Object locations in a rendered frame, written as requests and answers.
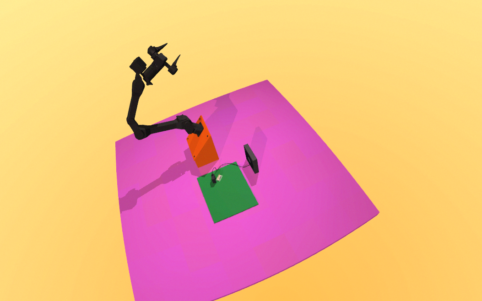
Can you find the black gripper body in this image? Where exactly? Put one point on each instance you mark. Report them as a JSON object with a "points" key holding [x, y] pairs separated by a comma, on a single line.
{"points": [[171, 69]]}

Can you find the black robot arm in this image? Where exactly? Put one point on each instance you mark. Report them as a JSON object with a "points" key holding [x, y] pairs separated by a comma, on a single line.
{"points": [[143, 131]]}

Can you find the black square cooling fan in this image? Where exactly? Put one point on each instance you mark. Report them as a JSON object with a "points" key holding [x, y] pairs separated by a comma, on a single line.
{"points": [[251, 158]]}

